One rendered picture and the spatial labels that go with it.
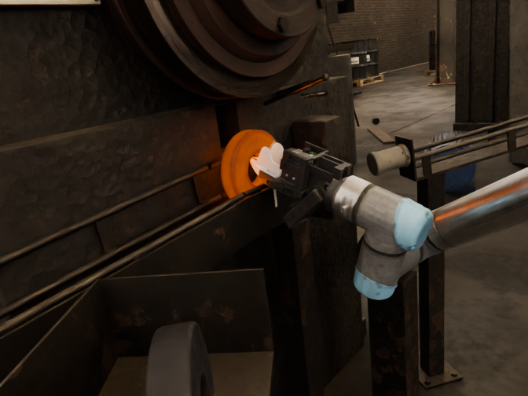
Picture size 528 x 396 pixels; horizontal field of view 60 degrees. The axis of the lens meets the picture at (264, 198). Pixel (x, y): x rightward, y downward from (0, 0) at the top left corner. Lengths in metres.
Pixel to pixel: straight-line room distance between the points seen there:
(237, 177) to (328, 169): 0.17
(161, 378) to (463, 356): 1.33
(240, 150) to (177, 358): 0.56
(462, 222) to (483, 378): 0.79
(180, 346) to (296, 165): 0.51
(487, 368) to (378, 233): 0.90
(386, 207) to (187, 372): 0.48
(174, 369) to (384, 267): 0.50
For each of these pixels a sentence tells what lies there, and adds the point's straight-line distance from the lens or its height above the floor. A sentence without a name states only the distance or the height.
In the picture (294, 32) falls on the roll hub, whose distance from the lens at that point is 0.82.
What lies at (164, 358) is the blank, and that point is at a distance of 0.36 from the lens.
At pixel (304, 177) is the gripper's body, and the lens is 0.80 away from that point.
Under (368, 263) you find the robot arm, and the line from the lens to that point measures 0.79.
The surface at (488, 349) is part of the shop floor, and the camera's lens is 1.66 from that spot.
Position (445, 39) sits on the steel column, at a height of 0.83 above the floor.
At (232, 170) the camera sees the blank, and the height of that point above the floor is 0.76.
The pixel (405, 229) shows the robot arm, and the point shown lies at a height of 0.67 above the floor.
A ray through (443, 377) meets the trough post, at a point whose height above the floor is 0.01.
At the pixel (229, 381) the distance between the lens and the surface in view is 0.56.
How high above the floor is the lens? 0.95
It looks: 17 degrees down
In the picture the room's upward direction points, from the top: 7 degrees counter-clockwise
